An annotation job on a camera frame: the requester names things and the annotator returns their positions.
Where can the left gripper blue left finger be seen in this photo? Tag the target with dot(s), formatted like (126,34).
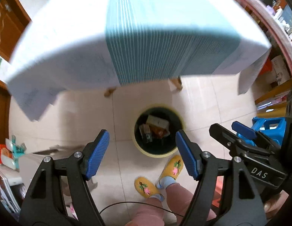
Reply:
(94,153)

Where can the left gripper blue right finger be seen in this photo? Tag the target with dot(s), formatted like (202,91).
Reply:
(190,153)

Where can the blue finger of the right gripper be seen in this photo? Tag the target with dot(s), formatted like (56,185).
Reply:
(228,139)
(243,130)

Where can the grey printed carton box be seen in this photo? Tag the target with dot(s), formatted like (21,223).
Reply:
(145,133)

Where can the large red snack bag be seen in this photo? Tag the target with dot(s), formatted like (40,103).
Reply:
(159,132)

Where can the cream toothpaste box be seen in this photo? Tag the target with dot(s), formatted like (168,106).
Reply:
(157,122)

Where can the yellow round trash bin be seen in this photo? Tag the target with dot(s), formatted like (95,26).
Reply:
(158,148)

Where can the right hand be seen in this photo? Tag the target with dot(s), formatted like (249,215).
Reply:
(273,205)

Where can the right yellow slipper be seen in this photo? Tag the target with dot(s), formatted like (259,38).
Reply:
(170,172)

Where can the yellow slipper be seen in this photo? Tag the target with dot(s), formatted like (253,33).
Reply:
(147,189)
(170,172)

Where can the blue plastic stool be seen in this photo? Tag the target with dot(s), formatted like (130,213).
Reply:
(274,128)

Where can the left yellow slipper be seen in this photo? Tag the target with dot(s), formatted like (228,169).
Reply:
(147,189)

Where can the red plastic bucket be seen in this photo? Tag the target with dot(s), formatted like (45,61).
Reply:
(267,67)

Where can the teal toy figure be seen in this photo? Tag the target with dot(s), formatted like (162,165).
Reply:
(15,151)

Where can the light blue patterned tablecloth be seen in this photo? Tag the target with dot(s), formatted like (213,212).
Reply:
(89,44)

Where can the wooden door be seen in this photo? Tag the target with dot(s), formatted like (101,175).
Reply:
(13,21)

